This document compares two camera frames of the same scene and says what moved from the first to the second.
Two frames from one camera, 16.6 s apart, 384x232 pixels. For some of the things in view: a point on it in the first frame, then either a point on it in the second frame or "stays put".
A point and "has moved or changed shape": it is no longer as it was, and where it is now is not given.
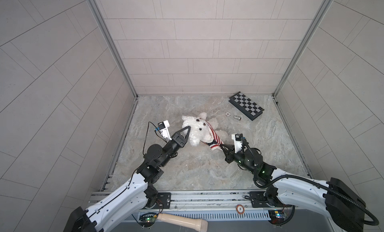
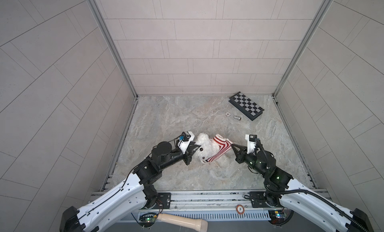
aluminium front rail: x=213 y=205 stays put
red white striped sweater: x=215 y=143 has moved or changed shape
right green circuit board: x=277 y=216 stays put
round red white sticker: x=240 y=208 stays put
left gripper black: x=180 y=143 → x=186 y=156
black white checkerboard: x=246 y=105 stays put
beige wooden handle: x=199 y=224 stays put
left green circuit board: x=148 y=219 stays put
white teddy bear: x=199 y=130 → x=208 y=147
